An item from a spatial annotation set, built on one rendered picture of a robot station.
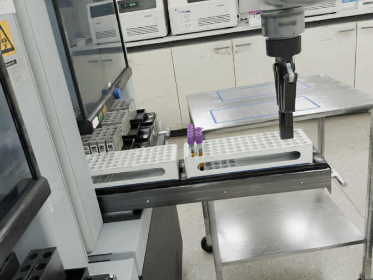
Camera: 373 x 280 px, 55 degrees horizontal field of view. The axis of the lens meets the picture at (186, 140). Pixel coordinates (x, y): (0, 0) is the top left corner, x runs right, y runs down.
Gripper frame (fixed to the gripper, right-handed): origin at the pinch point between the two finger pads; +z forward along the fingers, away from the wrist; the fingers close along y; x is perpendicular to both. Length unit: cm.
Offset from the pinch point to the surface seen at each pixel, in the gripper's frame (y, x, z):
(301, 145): 4.9, 2.0, 3.7
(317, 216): -48, 23, 62
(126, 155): -2.8, -39.6, 4.0
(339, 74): -229, 102, 50
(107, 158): -1.5, -44.2, 3.5
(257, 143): 0.8, -7.2, 3.5
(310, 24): -233, 79, 6
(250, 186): 6.7, -10.3, 11.8
